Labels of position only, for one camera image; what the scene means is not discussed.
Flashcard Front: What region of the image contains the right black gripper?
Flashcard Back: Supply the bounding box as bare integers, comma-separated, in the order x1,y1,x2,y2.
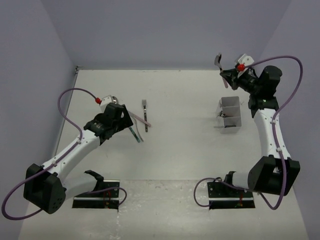
221,68,262,95

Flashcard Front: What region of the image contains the knife with teal handle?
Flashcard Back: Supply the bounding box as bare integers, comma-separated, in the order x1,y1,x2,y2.
129,127,141,143

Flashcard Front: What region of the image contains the spoon with pink handle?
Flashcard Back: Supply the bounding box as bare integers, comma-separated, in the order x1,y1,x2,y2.
214,52,229,89

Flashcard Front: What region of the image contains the knife with dark handle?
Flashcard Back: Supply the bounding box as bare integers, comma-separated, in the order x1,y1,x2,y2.
214,124,237,129

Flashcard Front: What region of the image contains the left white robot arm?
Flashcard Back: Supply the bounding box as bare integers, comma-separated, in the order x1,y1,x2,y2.
23,103,133,214

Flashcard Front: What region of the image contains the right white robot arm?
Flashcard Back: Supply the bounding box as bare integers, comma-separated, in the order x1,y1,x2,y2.
220,65,301,197

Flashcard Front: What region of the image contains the white divided utensil container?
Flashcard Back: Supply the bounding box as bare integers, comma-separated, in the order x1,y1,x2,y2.
215,96,242,134

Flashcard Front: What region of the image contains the knife with pink handle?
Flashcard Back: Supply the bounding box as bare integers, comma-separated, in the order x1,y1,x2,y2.
128,111,152,127

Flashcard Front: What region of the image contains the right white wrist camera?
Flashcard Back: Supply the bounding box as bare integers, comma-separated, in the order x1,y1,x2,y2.
235,53,255,72

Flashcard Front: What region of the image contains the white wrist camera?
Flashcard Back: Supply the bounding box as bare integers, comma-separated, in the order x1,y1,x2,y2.
99,95,114,113
235,53,255,72

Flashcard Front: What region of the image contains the fork with dark handle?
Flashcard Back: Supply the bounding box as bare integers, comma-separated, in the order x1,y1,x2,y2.
141,99,148,133

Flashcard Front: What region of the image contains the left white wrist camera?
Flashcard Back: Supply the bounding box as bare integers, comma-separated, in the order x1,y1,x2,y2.
99,95,114,113

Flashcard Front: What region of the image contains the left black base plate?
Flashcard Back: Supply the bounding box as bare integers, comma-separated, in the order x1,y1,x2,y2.
72,189,120,210

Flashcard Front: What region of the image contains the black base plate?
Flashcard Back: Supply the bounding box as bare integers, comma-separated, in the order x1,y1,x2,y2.
72,189,120,210
207,181,256,210

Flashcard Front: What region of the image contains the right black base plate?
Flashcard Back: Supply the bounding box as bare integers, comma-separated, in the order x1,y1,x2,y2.
207,181,256,210

